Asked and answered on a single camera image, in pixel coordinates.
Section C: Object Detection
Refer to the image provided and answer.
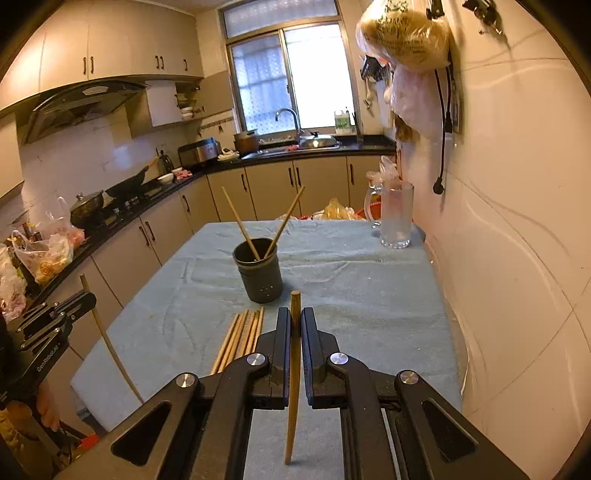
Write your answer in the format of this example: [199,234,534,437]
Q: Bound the range hood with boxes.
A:
[23,79,151,145]

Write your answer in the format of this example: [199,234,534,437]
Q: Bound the beige lower cabinets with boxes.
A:
[28,154,399,437]

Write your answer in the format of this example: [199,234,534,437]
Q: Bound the beige upper cabinets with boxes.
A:
[0,0,205,197]

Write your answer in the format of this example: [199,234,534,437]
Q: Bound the black wok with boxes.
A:
[105,157,160,199]

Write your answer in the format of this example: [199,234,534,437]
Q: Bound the wall socket panel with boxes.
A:
[450,80,464,136]

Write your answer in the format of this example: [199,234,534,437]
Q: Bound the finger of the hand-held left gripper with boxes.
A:
[18,292,98,334]
[18,316,77,354]

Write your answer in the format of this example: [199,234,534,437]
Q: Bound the black kitchen countertop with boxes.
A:
[0,134,398,319]

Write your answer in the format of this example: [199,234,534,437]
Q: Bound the chrome faucet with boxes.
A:
[276,108,302,138]

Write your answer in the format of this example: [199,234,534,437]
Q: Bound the beige cabinets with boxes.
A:
[0,0,205,197]
[28,154,399,437]

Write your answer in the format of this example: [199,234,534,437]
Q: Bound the steel pot lid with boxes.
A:
[298,131,341,151]

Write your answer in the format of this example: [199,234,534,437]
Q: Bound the dark pot with lid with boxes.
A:
[70,191,106,228]

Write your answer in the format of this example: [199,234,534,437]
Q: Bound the kitchen window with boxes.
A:
[221,0,361,136]

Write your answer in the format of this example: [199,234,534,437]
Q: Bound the clear bag of red food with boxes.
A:
[44,196,86,250]

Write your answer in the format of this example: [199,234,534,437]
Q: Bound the clear bag of orange food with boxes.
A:
[11,230,75,284]

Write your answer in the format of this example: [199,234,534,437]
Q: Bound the hanging kitchen tools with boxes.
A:
[360,54,393,110]

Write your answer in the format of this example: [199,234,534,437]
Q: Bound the person's left hand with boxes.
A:
[37,381,62,433]

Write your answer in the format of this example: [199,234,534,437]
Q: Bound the row of wooden chopsticks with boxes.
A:
[210,307,265,376]

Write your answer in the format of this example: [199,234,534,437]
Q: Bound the crumpled white plastic bag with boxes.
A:
[0,247,29,320]

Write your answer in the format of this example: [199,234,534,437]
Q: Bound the silver rice cooker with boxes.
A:
[178,137,221,168]

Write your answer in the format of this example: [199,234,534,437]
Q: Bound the blue-grey table cloth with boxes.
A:
[69,220,465,480]

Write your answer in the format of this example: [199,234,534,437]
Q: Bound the black power cord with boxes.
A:
[431,65,456,197]

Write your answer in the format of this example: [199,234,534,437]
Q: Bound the steel sink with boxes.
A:
[242,143,342,160]

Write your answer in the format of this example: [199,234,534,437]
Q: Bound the hanging brown bag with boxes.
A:
[393,113,419,143]

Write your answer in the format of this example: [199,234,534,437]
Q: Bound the yellow plastic bag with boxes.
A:
[321,198,362,221]

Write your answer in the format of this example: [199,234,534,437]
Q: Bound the gas stove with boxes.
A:
[92,187,162,223]

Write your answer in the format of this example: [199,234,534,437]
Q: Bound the frosted glass mug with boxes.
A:
[363,180,415,250]

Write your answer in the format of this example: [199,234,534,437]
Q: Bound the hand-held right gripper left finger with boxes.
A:
[53,307,294,480]

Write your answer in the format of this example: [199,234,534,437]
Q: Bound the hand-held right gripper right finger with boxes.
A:
[301,307,532,480]

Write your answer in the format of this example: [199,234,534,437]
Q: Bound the metal wall hook rack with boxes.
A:
[426,0,505,36]

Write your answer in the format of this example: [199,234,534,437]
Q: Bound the hanging white plastic bag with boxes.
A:
[385,62,448,139]

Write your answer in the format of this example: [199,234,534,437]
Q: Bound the hanging plastic bag of bread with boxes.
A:
[355,0,451,72]

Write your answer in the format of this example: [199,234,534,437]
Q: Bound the stacked bowls on shelf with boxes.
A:
[175,92,205,121]

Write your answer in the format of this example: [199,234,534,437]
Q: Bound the dark grey chopstick holder cup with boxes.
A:
[232,237,283,304]

